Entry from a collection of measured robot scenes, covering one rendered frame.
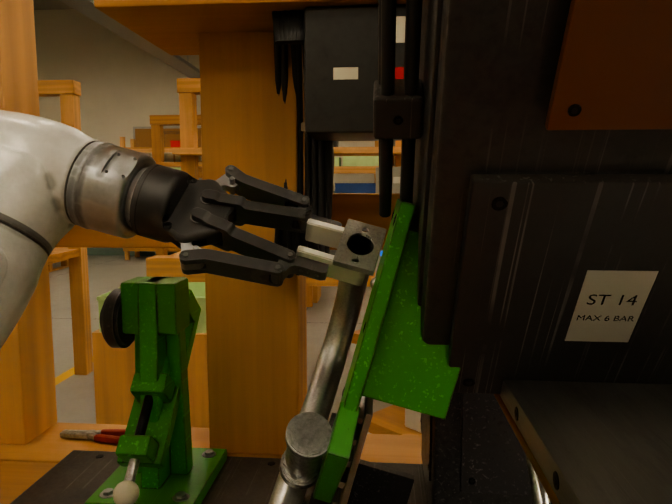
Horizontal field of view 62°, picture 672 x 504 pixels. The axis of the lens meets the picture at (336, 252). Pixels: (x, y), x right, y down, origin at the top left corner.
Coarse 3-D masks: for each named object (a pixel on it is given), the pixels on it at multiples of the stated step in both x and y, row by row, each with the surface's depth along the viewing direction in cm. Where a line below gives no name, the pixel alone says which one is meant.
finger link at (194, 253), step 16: (192, 256) 52; (208, 256) 53; (224, 256) 53; (240, 256) 53; (192, 272) 54; (208, 272) 54; (224, 272) 54; (240, 272) 53; (256, 272) 53; (272, 272) 52
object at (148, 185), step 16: (144, 176) 54; (160, 176) 54; (176, 176) 55; (144, 192) 53; (160, 192) 53; (176, 192) 55; (192, 192) 57; (224, 192) 58; (144, 208) 53; (160, 208) 53; (176, 208) 56; (192, 208) 56; (208, 208) 56; (224, 208) 56; (144, 224) 54; (160, 224) 54; (176, 224) 54; (192, 224) 55; (160, 240) 56; (176, 240) 54; (192, 240) 54; (208, 240) 55
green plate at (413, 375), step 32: (384, 256) 45; (416, 256) 44; (384, 288) 43; (416, 288) 44; (384, 320) 44; (416, 320) 44; (384, 352) 45; (416, 352) 45; (448, 352) 44; (352, 384) 44; (384, 384) 45; (416, 384) 45; (448, 384) 45
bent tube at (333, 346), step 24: (360, 240) 56; (336, 264) 53; (360, 264) 53; (360, 288) 58; (336, 312) 61; (336, 336) 61; (336, 360) 61; (312, 384) 59; (336, 384) 60; (312, 408) 57
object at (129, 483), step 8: (128, 464) 64; (136, 464) 64; (128, 472) 63; (136, 472) 64; (128, 480) 63; (120, 488) 62; (128, 488) 62; (136, 488) 62; (120, 496) 61; (128, 496) 61; (136, 496) 62
